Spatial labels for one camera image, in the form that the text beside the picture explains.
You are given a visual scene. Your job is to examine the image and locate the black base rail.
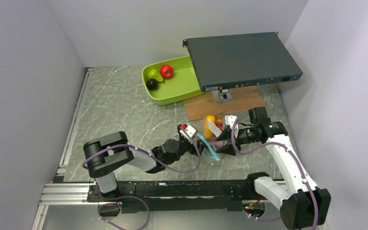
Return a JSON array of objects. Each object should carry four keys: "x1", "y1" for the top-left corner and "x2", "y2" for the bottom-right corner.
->
[{"x1": 87, "y1": 179, "x2": 260, "y2": 214}]

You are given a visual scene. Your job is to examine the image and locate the orange fake fruit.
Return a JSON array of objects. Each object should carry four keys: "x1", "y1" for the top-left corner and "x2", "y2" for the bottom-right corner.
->
[{"x1": 203, "y1": 115, "x2": 216, "y2": 139}]

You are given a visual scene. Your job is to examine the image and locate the red fake apple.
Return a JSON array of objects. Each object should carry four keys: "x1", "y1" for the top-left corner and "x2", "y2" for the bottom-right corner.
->
[{"x1": 160, "y1": 65, "x2": 174, "y2": 79}]

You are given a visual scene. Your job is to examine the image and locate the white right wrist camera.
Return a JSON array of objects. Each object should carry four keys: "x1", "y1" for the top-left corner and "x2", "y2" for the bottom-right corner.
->
[{"x1": 223, "y1": 115, "x2": 238, "y2": 129}]

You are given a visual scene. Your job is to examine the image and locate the dark purple fake fruit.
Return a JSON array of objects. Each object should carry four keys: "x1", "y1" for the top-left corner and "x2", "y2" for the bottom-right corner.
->
[{"x1": 146, "y1": 78, "x2": 159, "y2": 91}]

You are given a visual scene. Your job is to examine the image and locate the aluminium frame rail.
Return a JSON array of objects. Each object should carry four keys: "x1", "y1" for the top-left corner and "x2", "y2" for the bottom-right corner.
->
[{"x1": 32, "y1": 67, "x2": 94, "y2": 230}]

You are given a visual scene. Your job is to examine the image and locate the dark grey rack device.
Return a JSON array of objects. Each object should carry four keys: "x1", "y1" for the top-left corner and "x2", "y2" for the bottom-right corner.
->
[{"x1": 183, "y1": 32, "x2": 303, "y2": 92}]

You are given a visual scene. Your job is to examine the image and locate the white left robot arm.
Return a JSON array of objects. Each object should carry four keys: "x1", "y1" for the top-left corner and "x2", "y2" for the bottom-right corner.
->
[{"x1": 82, "y1": 130, "x2": 205, "y2": 201}]

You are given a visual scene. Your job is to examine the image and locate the clear zip top bag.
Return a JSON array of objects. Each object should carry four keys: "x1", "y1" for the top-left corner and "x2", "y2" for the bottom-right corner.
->
[{"x1": 187, "y1": 113, "x2": 228, "y2": 161}]

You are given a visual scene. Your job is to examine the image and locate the lime green plastic tub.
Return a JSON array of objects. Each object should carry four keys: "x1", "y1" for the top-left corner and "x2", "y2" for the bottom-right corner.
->
[{"x1": 141, "y1": 56, "x2": 203, "y2": 105}]

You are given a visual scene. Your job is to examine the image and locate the metal stand base plate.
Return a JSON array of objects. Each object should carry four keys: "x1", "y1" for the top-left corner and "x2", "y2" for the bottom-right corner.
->
[{"x1": 211, "y1": 89, "x2": 233, "y2": 104}]

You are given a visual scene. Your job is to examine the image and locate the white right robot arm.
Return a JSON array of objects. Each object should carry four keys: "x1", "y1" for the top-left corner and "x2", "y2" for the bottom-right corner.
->
[{"x1": 217, "y1": 107, "x2": 331, "y2": 230}]

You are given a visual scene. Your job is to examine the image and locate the wooden board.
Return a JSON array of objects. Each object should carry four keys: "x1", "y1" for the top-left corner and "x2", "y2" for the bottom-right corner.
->
[{"x1": 184, "y1": 86, "x2": 266, "y2": 121}]

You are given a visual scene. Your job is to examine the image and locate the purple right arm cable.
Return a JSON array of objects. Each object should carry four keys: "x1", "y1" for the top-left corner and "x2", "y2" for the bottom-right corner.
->
[{"x1": 230, "y1": 117, "x2": 320, "y2": 230}]

